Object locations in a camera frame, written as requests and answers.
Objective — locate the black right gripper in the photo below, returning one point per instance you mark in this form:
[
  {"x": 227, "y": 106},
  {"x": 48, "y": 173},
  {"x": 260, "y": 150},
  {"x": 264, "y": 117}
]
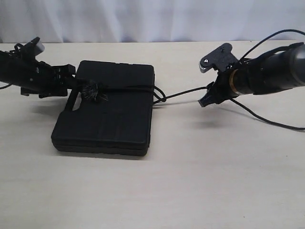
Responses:
[{"x": 220, "y": 90}]

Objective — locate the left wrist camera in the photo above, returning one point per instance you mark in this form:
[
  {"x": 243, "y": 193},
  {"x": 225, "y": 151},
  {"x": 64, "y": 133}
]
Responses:
[{"x": 31, "y": 49}]

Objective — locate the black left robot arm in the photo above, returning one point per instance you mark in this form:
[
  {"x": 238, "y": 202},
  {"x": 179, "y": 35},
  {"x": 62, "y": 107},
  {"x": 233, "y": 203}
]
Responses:
[{"x": 7, "y": 67}]

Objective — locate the black plastic carrying case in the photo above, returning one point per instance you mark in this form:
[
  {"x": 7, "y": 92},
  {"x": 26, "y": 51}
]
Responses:
[{"x": 119, "y": 124}]

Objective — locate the white backdrop curtain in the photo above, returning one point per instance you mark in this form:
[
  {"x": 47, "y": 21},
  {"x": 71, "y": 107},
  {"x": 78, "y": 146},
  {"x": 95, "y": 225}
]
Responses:
[{"x": 147, "y": 20}]

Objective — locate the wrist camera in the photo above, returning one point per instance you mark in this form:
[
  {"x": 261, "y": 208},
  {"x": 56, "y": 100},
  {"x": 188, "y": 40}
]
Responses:
[
  {"x": 31, "y": 49},
  {"x": 220, "y": 59}
]

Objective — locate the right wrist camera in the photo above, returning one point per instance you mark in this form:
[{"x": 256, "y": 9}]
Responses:
[{"x": 220, "y": 59}]

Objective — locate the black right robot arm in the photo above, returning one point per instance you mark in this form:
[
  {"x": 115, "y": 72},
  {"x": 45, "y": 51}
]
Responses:
[{"x": 274, "y": 71}]

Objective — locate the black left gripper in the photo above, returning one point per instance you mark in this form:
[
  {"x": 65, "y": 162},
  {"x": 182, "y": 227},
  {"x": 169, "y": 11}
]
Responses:
[{"x": 34, "y": 77}]

